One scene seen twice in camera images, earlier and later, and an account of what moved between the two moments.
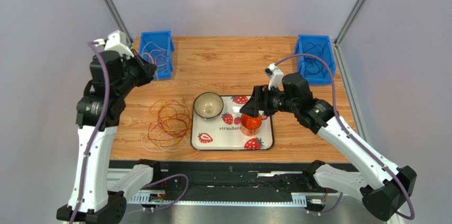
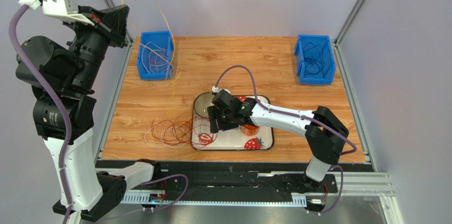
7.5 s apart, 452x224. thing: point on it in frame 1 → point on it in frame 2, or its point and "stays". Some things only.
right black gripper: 259,97 → 219,116
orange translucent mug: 250,125 stays
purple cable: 313,66 stays
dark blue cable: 313,66 stays
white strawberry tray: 225,132 stays
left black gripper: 147,69 → 110,24
